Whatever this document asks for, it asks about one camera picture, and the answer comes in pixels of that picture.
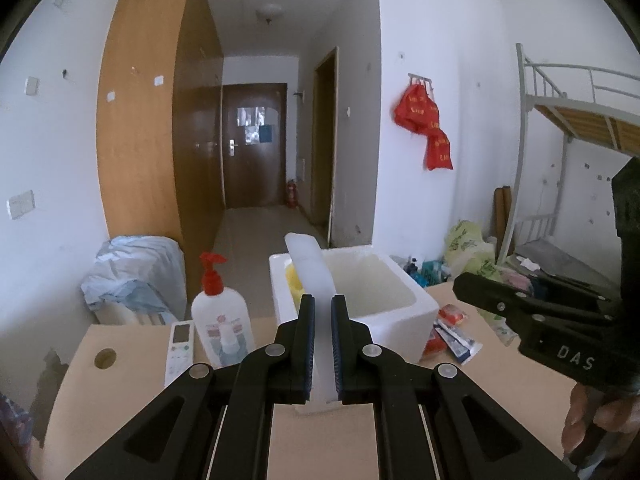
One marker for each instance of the brown side door frame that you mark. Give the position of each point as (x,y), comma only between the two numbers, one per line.
(322,160)

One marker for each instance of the white foam box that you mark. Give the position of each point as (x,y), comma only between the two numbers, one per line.
(390,320)

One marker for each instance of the taped paper notices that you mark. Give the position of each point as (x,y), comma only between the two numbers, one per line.
(255,122)

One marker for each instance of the white metal bunk bed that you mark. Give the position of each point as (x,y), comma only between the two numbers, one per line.
(565,110)

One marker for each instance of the red snack packet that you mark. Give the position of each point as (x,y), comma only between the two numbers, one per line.
(432,347)

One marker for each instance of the colourful plastic bag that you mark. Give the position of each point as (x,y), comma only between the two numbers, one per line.
(15,420)

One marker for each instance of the small red yellow packet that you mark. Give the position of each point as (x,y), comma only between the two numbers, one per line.
(452,314)

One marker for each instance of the yellow mesh sponge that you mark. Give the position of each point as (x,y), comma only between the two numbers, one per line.
(292,280)

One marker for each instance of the wooden plank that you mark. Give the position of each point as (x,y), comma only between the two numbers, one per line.
(502,220)

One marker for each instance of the wooden wardrobe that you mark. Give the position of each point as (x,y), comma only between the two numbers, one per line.
(140,135)

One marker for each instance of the person's right hand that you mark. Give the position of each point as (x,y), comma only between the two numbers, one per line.
(617,415)

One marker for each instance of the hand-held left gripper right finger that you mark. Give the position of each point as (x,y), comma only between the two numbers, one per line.
(339,340)

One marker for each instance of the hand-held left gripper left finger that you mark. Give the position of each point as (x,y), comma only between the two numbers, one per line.
(307,340)

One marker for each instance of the yellow green plastic bag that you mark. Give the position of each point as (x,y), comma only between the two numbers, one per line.
(467,247)

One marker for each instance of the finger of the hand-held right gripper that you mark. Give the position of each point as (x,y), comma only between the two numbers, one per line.
(585,297)
(550,340)

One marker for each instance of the red shopping bags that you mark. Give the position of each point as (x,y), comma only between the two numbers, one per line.
(420,110)

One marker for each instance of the white double wall socket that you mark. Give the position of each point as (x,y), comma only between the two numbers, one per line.
(21,204)

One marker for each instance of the clear bag of tissue packs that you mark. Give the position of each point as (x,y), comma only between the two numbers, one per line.
(505,330)

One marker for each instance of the white red pump lotion bottle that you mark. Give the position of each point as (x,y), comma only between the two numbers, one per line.
(215,310)

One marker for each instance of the round ceiling lamp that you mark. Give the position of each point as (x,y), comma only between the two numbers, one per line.
(269,11)

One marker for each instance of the white remote control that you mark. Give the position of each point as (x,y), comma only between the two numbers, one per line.
(179,355)

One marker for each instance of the metal wall hook rack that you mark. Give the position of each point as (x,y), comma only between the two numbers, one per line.
(420,79)

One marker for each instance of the teal packet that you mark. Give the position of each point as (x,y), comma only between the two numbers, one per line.
(434,274)

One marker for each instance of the white wall switch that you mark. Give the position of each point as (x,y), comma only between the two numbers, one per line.
(31,85)

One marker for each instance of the light blue bedding bundle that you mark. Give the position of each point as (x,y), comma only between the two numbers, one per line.
(135,275)

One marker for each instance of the small clear blue spray bottle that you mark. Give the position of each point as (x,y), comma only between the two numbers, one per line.
(227,347)

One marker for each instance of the white blue wrapper packet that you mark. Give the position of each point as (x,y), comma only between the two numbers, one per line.
(457,342)

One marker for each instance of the red fire extinguisher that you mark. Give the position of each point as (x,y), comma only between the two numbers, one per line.
(291,194)

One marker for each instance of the dark brown entrance door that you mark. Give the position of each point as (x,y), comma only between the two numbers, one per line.
(255,175)

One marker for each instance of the white crumpled paper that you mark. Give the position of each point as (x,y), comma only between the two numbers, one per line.
(527,261)

